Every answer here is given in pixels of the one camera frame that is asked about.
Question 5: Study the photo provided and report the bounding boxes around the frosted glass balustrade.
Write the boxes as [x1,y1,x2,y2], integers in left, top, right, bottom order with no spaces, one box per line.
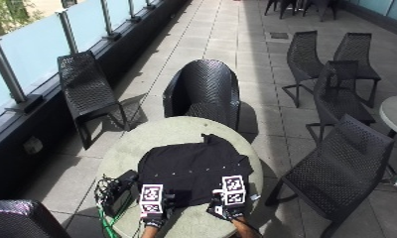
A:
[0,0,163,117]

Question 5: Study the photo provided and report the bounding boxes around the group of dark chairs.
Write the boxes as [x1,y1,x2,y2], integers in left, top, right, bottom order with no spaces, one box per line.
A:
[263,0,340,22]

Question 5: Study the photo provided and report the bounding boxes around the person's right hand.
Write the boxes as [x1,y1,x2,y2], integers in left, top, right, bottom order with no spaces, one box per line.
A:
[206,189,248,221]

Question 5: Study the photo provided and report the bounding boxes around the metal balustrade post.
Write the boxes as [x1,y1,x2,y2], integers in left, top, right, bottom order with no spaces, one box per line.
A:
[98,0,121,42]
[56,9,81,56]
[125,0,142,24]
[0,37,45,114]

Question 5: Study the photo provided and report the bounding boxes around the green cable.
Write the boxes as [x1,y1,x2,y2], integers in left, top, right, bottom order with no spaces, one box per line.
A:
[95,197,127,238]

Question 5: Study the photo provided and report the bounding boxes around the white marker cube, right glove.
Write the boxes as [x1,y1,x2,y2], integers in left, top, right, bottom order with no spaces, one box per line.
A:
[219,175,247,207]

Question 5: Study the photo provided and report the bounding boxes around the black garment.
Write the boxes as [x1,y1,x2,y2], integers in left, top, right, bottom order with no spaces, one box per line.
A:
[135,133,255,209]

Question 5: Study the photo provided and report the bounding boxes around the grey wall socket cover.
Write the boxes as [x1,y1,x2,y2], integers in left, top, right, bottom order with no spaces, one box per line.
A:
[22,136,44,156]

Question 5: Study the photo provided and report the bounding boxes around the black perforated chair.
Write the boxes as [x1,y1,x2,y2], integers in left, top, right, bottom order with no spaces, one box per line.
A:
[331,32,383,109]
[280,30,324,109]
[264,114,397,238]
[303,59,376,144]
[56,50,131,151]

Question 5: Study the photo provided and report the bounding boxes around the square floor drain cover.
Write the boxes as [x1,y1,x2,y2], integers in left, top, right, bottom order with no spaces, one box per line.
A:
[268,31,291,41]

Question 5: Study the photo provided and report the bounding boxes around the black electronic box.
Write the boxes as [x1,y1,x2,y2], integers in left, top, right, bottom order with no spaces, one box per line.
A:
[99,170,139,218]

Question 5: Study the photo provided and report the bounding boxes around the person's left hand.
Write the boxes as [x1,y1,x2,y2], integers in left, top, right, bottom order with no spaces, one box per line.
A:
[138,193,177,229]

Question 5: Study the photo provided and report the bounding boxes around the black wicker armchair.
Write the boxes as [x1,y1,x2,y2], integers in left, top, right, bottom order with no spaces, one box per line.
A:
[0,198,73,238]
[161,59,242,132]

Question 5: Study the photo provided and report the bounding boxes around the white marker cube, left glove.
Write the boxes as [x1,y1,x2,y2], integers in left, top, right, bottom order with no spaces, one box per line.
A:
[137,183,165,215]

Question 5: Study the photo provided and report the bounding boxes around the white marker cube, glove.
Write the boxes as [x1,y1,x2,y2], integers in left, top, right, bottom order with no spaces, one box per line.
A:
[137,183,165,215]
[219,175,247,207]

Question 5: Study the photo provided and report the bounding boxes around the bundle of black cables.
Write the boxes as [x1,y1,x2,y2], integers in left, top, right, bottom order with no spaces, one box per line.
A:
[93,176,115,214]

